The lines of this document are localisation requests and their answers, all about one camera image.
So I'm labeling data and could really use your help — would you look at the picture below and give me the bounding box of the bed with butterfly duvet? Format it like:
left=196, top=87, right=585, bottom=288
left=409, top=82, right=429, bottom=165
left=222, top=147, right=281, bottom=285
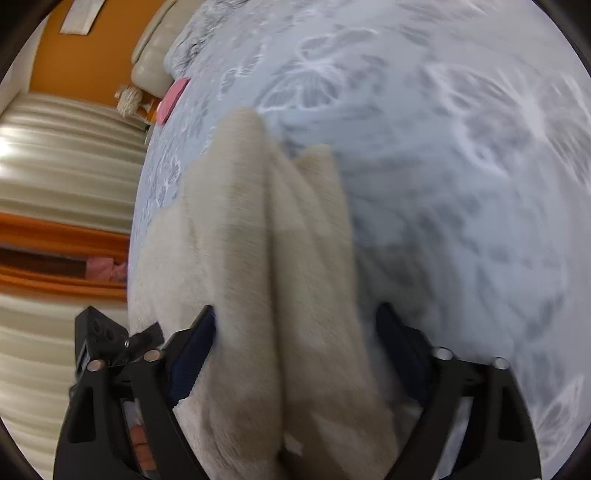
left=129, top=0, right=591, bottom=480

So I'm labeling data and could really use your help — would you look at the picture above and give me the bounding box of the white feather lamp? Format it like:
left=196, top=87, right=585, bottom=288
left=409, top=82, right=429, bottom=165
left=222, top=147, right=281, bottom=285
left=115, top=84, right=144, bottom=116

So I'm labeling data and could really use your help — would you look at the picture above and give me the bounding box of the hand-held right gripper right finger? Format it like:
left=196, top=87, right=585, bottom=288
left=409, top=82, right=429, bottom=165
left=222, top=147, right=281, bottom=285
left=375, top=302, right=543, bottom=480

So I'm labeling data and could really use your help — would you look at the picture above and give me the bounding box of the person's left hand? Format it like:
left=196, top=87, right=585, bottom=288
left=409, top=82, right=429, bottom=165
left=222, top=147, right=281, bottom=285
left=129, top=422, right=155, bottom=468

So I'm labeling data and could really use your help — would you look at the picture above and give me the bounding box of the blue butterfly print pillow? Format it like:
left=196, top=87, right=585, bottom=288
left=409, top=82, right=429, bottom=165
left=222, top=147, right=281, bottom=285
left=166, top=0, right=259, bottom=79

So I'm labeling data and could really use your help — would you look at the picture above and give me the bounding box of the beige sweater with black hearts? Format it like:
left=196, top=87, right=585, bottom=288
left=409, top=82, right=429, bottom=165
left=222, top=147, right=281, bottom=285
left=127, top=108, right=402, bottom=480

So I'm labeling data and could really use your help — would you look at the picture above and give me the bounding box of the cream curtain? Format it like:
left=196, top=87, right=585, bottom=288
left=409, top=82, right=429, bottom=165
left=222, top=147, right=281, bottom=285
left=0, top=92, right=148, bottom=480

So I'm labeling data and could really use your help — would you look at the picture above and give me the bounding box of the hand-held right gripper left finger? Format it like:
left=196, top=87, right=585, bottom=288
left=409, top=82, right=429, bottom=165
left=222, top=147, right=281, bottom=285
left=53, top=305, right=218, bottom=480

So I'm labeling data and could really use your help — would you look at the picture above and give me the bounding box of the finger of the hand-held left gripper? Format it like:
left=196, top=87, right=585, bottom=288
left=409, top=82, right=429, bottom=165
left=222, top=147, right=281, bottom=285
left=124, top=322, right=164, bottom=358

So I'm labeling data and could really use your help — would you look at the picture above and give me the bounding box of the orange curtain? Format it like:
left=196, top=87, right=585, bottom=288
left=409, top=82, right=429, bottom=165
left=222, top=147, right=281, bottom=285
left=0, top=211, right=132, bottom=301

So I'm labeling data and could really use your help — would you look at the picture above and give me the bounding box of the pink hanging cloth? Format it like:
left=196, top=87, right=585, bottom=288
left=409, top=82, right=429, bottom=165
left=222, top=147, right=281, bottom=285
left=87, top=257, right=129, bottom=283

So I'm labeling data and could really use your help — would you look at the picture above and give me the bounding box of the white wall fixture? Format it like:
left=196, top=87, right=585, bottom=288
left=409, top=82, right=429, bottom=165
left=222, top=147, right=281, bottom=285
left=60, top=0, right=105, bottom=35

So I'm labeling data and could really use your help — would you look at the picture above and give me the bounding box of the beige padded headboard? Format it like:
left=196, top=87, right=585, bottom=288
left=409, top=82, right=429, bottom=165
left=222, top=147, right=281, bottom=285
left=130, top=0, right=178, bottom=97

